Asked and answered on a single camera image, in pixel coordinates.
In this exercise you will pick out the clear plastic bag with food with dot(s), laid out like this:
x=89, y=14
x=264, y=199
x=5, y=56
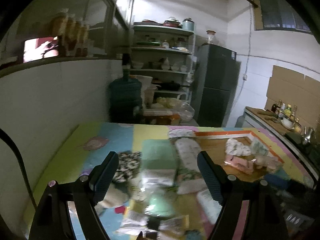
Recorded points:
x=180, y=107

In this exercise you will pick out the barred window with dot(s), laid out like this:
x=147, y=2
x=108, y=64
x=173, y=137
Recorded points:
x=277, y=15

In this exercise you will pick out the green floral tissue pack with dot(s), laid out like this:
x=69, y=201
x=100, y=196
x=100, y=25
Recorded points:
x=158, y=154

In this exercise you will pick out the wooden kitchen counter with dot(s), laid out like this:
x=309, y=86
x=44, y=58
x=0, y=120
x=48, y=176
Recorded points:
x=306, y=143

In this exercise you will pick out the brown cardboard wall sheet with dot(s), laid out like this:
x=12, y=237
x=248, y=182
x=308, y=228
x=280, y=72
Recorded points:
x=296, y=89

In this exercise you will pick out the glass jar on refrigerator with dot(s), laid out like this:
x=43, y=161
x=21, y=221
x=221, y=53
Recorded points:
x=211, y=39

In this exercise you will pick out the metal kitchen shelf rack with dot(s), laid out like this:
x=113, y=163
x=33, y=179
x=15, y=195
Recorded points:
x=164, y=52

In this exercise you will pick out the light blue lidded pot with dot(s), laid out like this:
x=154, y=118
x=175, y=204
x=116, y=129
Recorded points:
x=188, y=24

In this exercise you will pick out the dark green refrigerator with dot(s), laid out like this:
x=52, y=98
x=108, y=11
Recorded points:
x=214, y=87

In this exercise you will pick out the pink packaged soft item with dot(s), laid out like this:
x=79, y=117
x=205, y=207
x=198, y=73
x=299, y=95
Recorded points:
x=240, y=164

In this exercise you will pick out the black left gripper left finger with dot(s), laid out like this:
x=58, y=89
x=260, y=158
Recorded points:
x=102, y=175

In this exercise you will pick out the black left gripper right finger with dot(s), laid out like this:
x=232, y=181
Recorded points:
x=212, y=174

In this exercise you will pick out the blue water jug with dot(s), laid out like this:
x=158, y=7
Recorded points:
x=125, y=99

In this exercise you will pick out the amber bottles on ledge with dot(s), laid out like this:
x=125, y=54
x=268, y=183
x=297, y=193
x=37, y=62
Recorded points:
x=72, y=34

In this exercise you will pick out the orange rimmed wooden tray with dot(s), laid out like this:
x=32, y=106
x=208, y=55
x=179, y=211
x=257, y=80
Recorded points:
x=264, y=159

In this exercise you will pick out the green item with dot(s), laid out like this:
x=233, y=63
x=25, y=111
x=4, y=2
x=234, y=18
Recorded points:
x=160, y=204

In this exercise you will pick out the white bowl on counter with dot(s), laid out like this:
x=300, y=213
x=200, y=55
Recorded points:
x=287, y=123

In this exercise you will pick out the white crumpled cloth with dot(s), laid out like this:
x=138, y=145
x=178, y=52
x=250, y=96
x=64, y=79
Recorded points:
x=236, y=148

